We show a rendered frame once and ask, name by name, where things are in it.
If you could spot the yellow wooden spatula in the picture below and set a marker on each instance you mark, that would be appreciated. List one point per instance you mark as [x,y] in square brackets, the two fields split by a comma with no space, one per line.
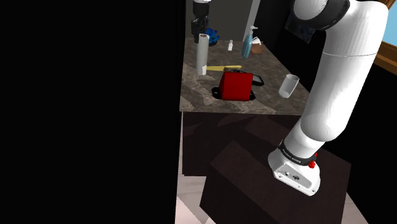
[223,67]

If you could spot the red toaster with black base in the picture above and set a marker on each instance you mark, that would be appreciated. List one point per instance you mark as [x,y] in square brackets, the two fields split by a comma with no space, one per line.
[235,87]

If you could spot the dark robot stand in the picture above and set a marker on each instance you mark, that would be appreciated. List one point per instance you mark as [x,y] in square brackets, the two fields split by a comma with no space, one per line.
[248,186]

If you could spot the clear drinking glass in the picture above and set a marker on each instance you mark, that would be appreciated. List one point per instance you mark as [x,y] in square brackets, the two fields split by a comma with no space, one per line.
[288,86]

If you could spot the blue crumpled object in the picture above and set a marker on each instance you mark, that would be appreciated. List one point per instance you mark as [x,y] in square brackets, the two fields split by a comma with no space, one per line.
[213,34]

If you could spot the brown and white bowl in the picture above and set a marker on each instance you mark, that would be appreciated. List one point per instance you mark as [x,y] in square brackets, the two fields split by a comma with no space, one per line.
[258,49]

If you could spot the blue soap dispenser bottle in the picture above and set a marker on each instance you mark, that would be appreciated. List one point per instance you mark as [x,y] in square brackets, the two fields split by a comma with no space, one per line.
[247,46]

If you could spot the white paper towel roll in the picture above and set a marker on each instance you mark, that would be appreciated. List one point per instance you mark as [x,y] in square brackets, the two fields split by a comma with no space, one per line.
[202,52]

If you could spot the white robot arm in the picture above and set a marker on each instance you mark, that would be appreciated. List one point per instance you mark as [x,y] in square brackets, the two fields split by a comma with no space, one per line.
[341,80]

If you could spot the dark wood counter cabinet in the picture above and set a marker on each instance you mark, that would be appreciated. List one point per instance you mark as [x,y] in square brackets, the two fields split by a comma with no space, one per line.
[211,139]

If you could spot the wooden framed window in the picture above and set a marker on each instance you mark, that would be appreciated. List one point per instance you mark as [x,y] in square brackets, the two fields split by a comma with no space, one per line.
[387,52]

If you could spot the black phone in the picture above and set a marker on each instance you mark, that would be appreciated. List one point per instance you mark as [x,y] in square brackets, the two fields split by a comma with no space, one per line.
[258,80]

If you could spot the small white bottle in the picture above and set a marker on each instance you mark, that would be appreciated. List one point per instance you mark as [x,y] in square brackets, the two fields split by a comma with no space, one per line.
[230,46]

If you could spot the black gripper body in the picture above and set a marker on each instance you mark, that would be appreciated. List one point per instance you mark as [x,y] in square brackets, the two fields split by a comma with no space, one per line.
[200,11]

